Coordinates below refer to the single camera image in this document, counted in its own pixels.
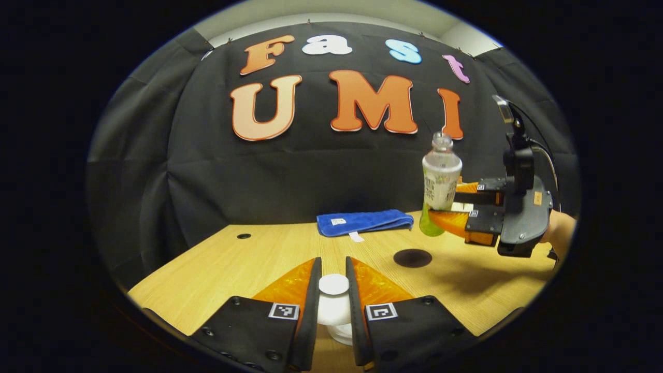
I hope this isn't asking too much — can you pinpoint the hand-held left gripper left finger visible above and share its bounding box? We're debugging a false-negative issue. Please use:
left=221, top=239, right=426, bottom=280
left=189, top=256, right=323, bottom=372

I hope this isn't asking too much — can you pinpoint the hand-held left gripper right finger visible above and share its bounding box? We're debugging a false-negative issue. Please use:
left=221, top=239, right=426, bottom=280
left=345, top=256, right=480, bottom=369

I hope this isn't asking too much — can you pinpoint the white teacup lid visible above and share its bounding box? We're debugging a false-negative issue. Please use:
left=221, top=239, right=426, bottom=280
left=317, top=274, right=352, bottom=326

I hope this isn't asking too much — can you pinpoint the green label water bottle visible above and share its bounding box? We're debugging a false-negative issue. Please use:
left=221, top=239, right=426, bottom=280
left=419, top=132, right=463, bottom=237

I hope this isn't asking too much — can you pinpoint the dark brown round coaster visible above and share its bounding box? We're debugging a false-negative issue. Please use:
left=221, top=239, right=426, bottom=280
left=393, top=249, right=433, bottom=268

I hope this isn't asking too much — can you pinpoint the blue towel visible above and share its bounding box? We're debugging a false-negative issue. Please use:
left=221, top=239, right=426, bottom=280
left=316, top=209, right=414, bottom=242

